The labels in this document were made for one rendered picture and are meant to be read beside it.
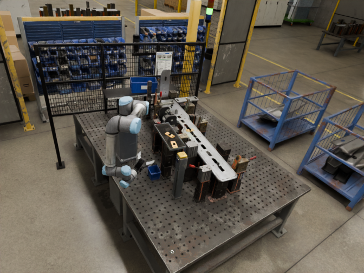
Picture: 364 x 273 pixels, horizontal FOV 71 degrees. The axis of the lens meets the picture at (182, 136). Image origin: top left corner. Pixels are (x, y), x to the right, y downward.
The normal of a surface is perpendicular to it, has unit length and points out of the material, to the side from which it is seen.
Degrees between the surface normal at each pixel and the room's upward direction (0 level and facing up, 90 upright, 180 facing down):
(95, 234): 0
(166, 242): 0
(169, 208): 0
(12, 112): 89
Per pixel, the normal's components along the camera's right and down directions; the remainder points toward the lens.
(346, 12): -0.82, 0.25
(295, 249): 0.11, -0.81
